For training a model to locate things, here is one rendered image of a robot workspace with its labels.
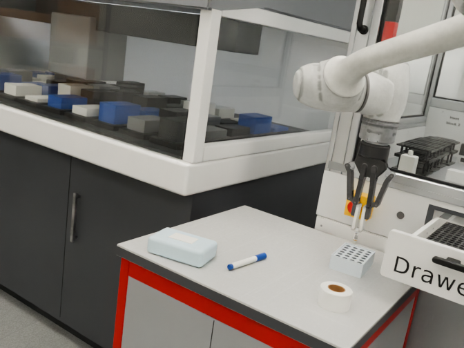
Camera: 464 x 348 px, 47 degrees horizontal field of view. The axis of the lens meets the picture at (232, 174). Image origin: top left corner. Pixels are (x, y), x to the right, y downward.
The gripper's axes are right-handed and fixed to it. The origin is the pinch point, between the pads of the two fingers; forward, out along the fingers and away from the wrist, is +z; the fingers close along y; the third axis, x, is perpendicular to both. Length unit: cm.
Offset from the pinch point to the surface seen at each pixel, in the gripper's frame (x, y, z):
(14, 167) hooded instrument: 16, -150, 24
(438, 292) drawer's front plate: -18.7, 23.7, 6.0
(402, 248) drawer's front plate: -17.7, 14.4, -1.0
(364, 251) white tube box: 1.1, 2.7, 9.1
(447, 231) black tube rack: 4.4, 21.0, -1.3
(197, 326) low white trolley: -39, -23, 24
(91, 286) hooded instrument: 11, -98, 59
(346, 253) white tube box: -3.7, -0.6, 9.2
